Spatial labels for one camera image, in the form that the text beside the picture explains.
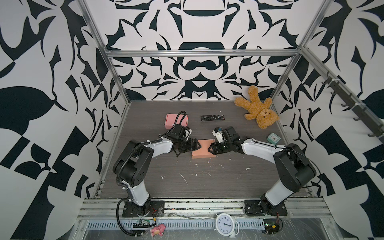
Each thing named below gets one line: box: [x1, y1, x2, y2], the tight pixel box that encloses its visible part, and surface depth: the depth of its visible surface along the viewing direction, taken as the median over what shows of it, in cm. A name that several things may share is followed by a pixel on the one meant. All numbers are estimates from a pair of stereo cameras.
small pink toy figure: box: [150, 223, 166, 237], surface depth 69 cm
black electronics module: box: [263, 219, 280, 235], surface depth 73 cm
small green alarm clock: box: [266, 132, 281, 145], surface depth 101 cm
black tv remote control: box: [200, 114, 225, 121], surface depth 110 cm
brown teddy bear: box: [234, 85, 279, 129], surface depth 109 cm
